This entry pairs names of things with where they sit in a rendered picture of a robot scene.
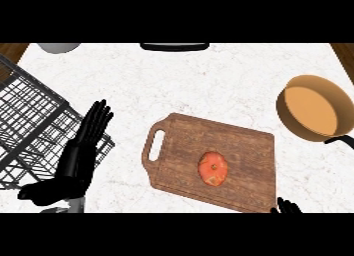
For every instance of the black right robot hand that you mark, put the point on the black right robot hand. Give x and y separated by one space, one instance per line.
286 206

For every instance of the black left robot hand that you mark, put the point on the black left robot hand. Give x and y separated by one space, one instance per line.
81 156

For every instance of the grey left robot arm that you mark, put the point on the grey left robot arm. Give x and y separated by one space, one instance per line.
69 207

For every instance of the orange squash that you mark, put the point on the orange squash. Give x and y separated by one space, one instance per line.
212 168

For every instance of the brown wooden cutting board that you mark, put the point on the brown wooden cutting board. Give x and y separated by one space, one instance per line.
214 163

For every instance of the grey round bowl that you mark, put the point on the grey round bowl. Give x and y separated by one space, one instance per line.
57 47

